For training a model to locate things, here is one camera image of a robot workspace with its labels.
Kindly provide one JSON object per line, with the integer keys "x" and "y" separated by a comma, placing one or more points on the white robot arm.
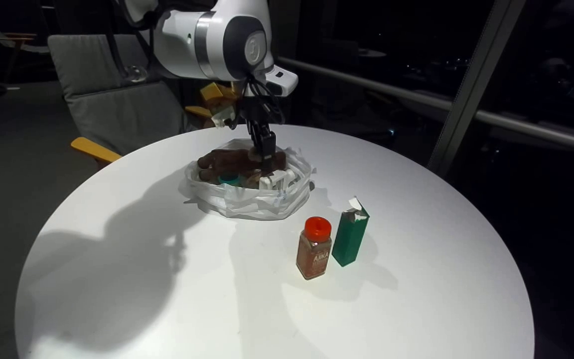
{"x": 224, "y": 40}

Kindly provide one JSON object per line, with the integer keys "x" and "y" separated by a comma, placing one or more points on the brown plush toy dog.
{"x": 240, "y": 166}

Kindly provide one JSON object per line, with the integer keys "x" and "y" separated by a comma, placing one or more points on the red-lid spice jar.
{"x": 314, "y": 247}

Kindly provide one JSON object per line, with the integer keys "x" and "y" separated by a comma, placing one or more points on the white toy milk carton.
{"x": 280, "y": 179}

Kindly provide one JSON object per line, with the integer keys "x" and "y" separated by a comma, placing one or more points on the metal window railing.
{"x": 465, "y": 108}

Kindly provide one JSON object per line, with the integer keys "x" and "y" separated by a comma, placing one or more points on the green toy carton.
{"x": 350, "y": 231}

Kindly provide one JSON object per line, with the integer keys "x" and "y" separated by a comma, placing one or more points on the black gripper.
{"x": 260, "y": 114}

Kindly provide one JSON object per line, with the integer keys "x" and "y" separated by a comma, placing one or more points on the grey chair with wooden arms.
{"x": 116, "y": 98}

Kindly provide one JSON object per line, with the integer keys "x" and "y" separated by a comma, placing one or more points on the clear plastic bag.
{"x": 238, "y": 201}

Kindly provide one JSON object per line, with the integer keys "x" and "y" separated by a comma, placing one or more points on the wrist camera with yellow tape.
{"x": 220, "y": 102}

